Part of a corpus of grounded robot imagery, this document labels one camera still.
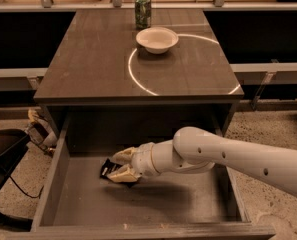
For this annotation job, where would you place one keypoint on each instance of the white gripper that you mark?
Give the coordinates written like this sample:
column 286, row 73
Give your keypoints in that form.
column 144, row 160

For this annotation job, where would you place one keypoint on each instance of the open grey top drawer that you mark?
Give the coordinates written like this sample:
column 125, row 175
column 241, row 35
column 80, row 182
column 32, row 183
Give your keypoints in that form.
column 77, row 204

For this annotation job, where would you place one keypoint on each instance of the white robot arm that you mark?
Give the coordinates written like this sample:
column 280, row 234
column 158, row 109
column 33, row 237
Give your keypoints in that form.
column 193, row 150

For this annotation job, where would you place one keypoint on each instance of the black chair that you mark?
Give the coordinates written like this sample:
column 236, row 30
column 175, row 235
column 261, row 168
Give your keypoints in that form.
column 13, row 146

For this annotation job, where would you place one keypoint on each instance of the white bowl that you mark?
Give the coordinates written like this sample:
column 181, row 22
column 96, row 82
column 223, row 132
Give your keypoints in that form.
column 157, row 40

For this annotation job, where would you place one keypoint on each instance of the black rxbar chocolate wrapper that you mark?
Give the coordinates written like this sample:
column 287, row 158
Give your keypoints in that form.
column 107, row 168

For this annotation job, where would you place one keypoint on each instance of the green soda can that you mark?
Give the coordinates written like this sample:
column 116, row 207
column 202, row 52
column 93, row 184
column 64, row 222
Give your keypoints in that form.
column 143, row 14

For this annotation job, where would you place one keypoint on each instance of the grey cabinet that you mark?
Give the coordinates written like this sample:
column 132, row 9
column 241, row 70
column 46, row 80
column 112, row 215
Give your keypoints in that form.
column 99, row 63

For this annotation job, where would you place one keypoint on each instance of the clutter beside cabinet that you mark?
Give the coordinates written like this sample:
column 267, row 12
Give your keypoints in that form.
column 41, row 133

